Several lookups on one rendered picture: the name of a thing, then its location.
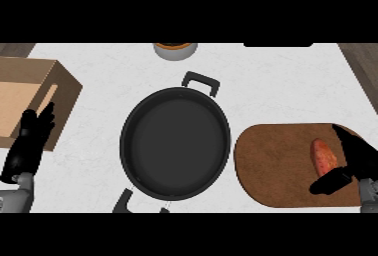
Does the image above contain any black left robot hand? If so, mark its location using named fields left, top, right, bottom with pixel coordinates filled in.
left=0, top=101, right=57, bottom=185

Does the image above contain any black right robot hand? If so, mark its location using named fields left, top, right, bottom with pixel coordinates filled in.
left=307, top=123, right=378, bottom=196

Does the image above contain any brown wooden cutting board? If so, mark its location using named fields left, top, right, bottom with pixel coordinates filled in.
left=233, top=122, right=378, bottom=209

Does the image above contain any brown wooden box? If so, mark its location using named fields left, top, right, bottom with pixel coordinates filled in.
left=0, top=56, right=84, bottom=153

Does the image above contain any dark wooden cabinet edge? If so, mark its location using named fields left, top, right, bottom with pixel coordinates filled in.
left=336, top=42, right=378, bottom=115

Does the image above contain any dark wooden corner piece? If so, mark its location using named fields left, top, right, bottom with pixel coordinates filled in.
left=0, top=42, right=38, bottom=58

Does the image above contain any grey cup with orange rim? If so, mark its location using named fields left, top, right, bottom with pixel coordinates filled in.
left=152, top=42, right=199, bottom=62

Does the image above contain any black pot with handles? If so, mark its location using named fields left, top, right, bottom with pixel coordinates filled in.
left=110, top=70, right=233, bottom=214

